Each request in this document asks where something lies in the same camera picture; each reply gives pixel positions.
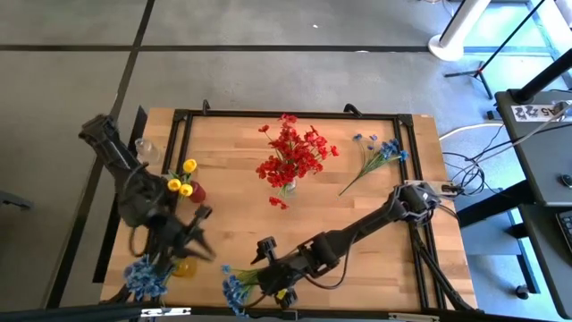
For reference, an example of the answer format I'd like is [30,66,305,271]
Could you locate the dark grey curved object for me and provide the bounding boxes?
[0,191,36,211]

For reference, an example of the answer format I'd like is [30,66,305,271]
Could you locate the pole with white round base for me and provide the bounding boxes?
[427,0,492,63]

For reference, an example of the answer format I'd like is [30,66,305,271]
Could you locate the tangled black floor cables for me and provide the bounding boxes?
[440,129,519,198]

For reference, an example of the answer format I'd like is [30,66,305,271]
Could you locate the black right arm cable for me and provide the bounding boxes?
[303,232,357,291]

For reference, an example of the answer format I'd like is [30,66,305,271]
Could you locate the blue artificial flower bunch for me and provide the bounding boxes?
[338,132,410,197]
[123,252,175,301]
[221,263,269,318]

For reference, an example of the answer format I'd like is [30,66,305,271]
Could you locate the black table side panel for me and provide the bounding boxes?
[92,106,148,284]

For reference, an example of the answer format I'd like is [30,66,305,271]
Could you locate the white floor cable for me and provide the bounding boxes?
[438,122,506,142]

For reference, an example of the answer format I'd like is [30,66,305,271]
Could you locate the red ribbed glass vase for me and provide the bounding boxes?
[187,180,207,205]

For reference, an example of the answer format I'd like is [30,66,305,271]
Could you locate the white printed label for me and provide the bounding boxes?
[511,104,565,123]

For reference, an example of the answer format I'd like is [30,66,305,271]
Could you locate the red artificial flower bunch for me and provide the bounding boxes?
[285,124,341,191]
[255,154,299,198]
[257,113,303,191]

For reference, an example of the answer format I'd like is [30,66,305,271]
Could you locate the black bar with metal bracket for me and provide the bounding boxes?
[0,302,193,322]

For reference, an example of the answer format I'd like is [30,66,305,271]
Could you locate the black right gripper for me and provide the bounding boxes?
[243,236,309,310]

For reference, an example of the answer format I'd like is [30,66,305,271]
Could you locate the clear glass vase left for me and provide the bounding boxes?
[134,137,161,165]

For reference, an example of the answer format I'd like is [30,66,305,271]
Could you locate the dark grey desk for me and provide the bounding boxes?
[494,89,572,321]

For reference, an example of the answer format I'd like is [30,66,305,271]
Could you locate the black right cable bundle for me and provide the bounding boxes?
[408,223,477,313]

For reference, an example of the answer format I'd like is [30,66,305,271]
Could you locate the black keyboard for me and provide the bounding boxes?
[556,209,572,251]

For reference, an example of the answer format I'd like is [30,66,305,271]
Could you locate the black slanted pole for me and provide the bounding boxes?
[511,47,572,105]

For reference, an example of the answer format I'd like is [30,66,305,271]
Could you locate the black tripod stand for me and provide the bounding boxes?
[443,0,549,100]

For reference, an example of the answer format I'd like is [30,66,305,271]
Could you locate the silver metal bracket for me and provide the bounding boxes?
[387,312,442,322]

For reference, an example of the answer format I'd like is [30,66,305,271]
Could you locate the yellow glass vase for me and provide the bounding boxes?
[172,257,198,278]

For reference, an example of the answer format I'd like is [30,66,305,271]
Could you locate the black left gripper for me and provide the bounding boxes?
[154,204,216,261]

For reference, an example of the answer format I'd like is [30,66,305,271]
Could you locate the clear ribbed glass vase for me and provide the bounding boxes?
[279,176,299,198]

